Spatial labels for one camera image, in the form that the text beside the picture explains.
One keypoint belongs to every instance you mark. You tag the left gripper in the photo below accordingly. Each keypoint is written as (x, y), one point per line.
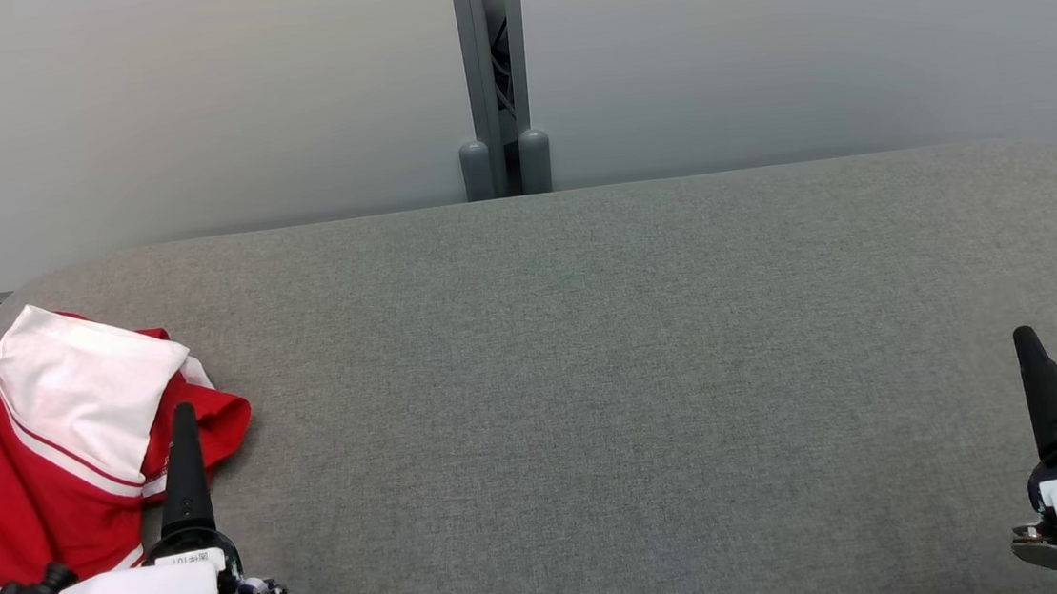
(188, 542)

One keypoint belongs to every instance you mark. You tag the red white lettered jersey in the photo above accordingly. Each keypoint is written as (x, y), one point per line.
(78, 394)

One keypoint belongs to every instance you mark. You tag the grey metal partition post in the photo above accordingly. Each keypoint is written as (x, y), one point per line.
(472, 53)

